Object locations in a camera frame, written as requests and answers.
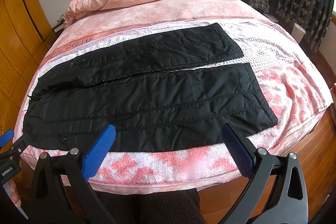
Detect black padded pants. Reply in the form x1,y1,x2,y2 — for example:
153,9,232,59
23,23,278,152

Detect person's left hand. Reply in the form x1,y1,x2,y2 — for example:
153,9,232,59
8,179,21,207

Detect orange wooden wardrobe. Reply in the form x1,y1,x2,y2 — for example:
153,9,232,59
1,0,56,133

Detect white waste bin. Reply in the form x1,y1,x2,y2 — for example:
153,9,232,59
291,23,306,44

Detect plaid cloth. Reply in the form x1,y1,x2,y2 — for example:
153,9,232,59
248,0,270,14

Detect wooden bed frame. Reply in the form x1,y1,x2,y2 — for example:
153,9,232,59
199,109,335,223

